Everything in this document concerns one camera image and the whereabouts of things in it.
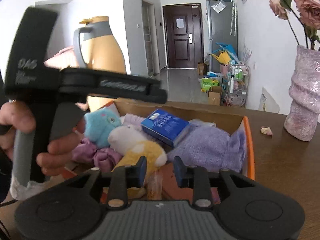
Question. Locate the fallen rose petal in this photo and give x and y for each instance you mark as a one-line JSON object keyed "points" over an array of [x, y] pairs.
{"points": [[266, 131]]}

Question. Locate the dark brown entrance door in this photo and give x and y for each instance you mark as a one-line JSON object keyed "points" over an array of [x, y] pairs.
{"points": [[183, 35]]}

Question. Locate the light blue plush toy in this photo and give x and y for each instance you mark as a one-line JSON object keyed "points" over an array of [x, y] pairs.
{"points": [[99, 125]]}

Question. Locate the yellow thermos jug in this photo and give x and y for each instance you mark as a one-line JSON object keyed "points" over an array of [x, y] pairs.
{"points": [[96, 48]]}

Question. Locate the blue tissue pack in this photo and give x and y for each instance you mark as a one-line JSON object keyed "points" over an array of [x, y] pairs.
{"points": [[165, 127]]}

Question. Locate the yellow white plush toy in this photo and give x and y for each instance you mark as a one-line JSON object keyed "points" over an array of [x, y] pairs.
{"points": [[132, 144]]}

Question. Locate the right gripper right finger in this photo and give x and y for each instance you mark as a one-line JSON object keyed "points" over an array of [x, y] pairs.
{"points": [[196, 178]]}

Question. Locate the pink small suitcase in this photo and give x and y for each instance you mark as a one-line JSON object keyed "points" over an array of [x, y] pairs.
{"points": [[63, 59]]}

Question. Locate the grey refrigerator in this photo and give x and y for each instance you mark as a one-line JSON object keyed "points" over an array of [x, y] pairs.
{"points": [[220, 18]]}

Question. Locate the lilac drawstring pouch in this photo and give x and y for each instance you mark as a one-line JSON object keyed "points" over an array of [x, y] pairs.
{"points": [[213, 148]]}

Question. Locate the magenta drawstring pouch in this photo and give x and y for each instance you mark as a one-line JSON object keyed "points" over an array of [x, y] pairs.
{"points": [[104, 158]]}

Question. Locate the person left hand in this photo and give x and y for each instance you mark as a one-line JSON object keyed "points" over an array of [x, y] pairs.
{"points": [[59, 151]]}

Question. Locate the lavender towel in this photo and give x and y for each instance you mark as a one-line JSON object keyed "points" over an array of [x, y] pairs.
{"points": [[134, 121]]}

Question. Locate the wire storage rack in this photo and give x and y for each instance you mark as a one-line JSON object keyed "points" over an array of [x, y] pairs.
{"points": [[235, 80]]}

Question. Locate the yellow blue toy pile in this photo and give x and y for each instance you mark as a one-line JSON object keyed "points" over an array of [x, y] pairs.
{"points": [[225, 54]]}

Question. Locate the dried pink roses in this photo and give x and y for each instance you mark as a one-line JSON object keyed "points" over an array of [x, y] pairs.
{"points": [[305, 11]]}

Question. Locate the purple textured vase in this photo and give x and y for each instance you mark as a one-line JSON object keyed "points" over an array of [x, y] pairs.
{"points": [[301, 122]]}

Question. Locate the red cardboard box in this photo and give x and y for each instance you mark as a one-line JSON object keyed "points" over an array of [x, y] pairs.
{"points": [[227, 122]]}

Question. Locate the cardboard boxes on floor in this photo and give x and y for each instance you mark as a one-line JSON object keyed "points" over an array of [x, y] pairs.
{"points": [[210, 83]]}

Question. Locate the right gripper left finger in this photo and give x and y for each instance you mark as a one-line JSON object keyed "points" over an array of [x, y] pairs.
{"points": [[123, 178]]}

